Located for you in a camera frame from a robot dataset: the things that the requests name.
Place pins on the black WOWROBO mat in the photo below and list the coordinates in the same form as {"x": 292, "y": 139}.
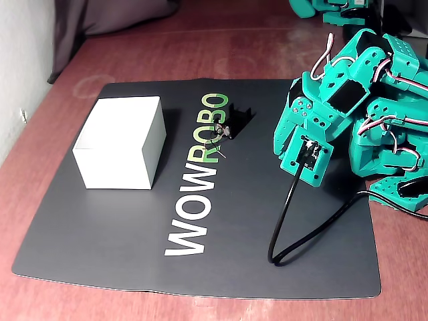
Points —
{"x": 100, "y": 234}

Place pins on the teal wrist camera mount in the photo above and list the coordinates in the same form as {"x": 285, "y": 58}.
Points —
{"x": 291, "y": 157}

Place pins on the teal second robot arm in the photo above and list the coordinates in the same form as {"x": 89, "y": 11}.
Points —
{"x": 344, "y": 15}

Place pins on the black background equipment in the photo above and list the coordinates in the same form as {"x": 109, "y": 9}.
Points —
{"x": 394, "y": 16}

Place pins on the grey curtain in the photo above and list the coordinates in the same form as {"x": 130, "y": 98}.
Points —
{"x": 100, "y": 16}

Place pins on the white cardboard box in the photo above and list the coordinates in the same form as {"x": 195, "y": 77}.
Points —
{"x": 113, "y": 133}

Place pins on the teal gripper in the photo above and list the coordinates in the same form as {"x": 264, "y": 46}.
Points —
{"x": 300, "y": 108}

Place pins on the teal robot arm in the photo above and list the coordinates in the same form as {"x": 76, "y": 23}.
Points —
{"x": 401, "y": 53}

